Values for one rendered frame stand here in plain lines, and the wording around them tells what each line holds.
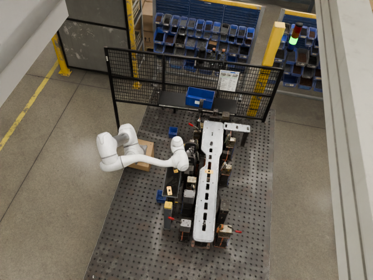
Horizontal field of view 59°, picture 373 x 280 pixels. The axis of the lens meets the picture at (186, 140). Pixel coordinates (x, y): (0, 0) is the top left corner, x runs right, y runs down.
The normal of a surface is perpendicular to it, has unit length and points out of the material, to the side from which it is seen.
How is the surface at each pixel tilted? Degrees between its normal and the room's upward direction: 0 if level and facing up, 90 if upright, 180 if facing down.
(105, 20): 93
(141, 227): 0
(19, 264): 0
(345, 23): 0
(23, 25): 90
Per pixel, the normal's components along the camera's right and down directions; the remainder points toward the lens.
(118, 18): -0.18, 0.79
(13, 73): 0.98, 0.19
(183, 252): 0.06, -0.61
